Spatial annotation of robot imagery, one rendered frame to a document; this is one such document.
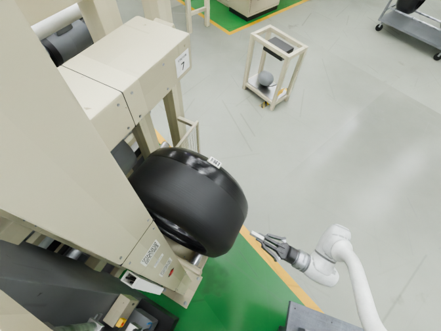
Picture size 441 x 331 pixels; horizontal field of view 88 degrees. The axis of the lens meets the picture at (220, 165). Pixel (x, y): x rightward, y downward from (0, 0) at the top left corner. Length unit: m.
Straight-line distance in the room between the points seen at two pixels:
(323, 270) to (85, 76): 1.20
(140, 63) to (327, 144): 2.69
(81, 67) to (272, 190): 2.14
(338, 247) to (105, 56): 1.16
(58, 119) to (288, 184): 2.51
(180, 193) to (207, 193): 0.10
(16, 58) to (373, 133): 3.60
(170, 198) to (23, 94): 0.67
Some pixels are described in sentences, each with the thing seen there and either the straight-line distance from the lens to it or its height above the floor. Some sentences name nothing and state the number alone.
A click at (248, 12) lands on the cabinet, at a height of 0.18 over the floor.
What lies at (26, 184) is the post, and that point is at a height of 2.03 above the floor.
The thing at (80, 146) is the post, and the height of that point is 2.01.
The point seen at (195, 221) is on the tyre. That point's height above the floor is 1.42.
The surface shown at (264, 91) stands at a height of 0.13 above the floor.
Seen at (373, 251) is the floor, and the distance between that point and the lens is 2.79.
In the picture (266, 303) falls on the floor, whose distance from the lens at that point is 2.30.
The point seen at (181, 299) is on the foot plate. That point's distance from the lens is 2.25.
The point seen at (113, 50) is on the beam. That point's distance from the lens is 0.94.
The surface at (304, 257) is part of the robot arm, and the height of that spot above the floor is 1.14.
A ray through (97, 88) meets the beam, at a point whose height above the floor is 1.78.
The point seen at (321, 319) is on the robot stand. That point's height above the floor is 0.65.
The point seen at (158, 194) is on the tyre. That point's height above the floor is 1.46.
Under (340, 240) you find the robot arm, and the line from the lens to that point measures 1.18.
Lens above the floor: 2.25
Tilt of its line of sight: 58 degrees down
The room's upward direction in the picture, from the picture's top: 5 degrees clockwise
